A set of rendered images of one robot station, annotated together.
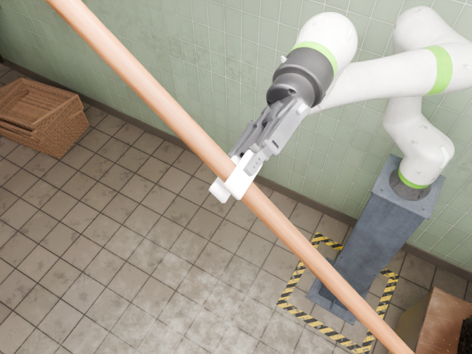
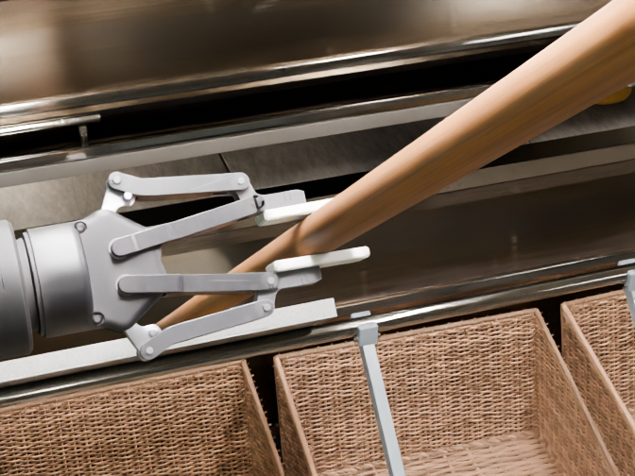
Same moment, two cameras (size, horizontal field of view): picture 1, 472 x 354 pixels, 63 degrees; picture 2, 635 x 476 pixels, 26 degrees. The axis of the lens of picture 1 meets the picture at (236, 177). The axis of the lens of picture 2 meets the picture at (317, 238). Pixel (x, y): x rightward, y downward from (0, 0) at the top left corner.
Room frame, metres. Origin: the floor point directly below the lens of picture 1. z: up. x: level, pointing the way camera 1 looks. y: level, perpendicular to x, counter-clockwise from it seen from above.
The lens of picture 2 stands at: (0.92, 0.55, 2.50)
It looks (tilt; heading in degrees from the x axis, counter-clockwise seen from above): 34 degrees down; 222
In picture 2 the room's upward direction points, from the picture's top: straight up
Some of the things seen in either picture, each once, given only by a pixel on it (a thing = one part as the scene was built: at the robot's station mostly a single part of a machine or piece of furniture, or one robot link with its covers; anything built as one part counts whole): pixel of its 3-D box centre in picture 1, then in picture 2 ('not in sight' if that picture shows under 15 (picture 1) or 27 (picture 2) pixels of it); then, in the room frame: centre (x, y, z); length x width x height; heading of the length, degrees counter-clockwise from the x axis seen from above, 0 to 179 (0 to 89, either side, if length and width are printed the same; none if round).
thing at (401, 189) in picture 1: (416, 169); not in sight; (0.86, -0.69, 1.23); 0.26 x 0.15 x 0.06; 148
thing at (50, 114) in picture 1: (30, 106); not in sight; (2.12, 1.57, 0.32); 0.56 x 0.49 x 0.28; 68
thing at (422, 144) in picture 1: (423, 156); not in sight; (0.82, -0.65, 1.36); 0.16 x 0.13 x 0.19; 20
